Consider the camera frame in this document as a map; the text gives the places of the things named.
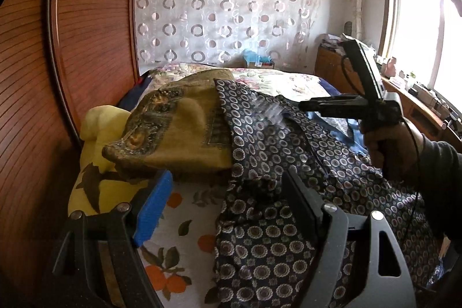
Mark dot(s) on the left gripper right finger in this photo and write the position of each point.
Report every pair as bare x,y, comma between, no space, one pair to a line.
357,258

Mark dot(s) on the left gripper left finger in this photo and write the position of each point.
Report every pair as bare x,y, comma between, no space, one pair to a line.
78,277

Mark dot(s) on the navy patterned satin garment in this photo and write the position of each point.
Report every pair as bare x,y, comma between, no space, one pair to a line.
261,257

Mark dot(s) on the dark sleeved right forearm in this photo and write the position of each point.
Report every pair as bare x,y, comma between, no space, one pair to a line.
434,169

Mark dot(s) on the person right hand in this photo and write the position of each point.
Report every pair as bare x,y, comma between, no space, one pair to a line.
393,149

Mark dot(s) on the pink figurine on cabinet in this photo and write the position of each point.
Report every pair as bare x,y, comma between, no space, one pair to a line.
389,68

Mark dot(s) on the yellow plush toy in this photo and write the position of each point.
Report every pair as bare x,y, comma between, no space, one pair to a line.
99,187

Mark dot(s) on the stack of papers and boxes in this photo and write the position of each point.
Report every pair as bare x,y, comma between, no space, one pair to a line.
331,42

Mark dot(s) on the floral quilt on bed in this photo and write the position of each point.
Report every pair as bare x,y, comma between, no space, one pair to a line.
294,86

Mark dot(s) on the orange print bed sheet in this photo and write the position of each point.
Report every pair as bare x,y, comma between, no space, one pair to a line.
180,256

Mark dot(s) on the blue tissue box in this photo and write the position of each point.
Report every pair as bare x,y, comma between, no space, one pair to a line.
254,60

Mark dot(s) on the olive gold patterned pillow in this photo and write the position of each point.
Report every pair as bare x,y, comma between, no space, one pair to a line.
179,127

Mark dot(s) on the wooden louvered wardrobe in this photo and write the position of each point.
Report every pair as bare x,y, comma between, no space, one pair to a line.
59,58

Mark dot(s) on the window with wooden frame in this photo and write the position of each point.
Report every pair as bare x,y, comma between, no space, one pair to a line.
424,36

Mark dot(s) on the circle patterned wall curtain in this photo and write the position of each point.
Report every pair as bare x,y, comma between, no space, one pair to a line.
218,32

